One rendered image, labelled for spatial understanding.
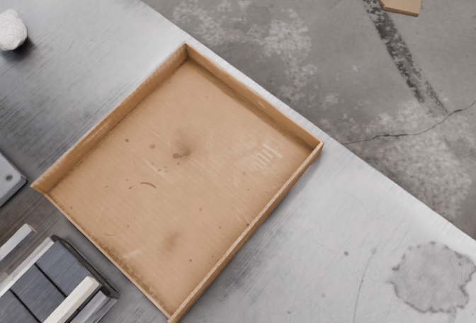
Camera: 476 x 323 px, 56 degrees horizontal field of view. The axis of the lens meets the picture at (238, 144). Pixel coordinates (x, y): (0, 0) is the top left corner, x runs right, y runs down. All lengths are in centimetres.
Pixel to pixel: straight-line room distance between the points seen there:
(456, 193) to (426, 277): 100
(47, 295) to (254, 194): 28
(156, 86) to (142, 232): 22
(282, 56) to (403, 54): 45
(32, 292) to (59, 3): 48
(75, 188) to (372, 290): 42
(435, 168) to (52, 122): 124
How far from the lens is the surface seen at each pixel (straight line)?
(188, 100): 68
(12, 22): 82
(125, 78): 73
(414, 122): 167
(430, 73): 179
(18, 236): 54
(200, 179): 63
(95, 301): 58
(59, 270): 60
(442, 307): 64
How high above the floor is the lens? 143
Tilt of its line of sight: 67 degrees down
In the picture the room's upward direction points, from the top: 6 degrees counter-clockwise
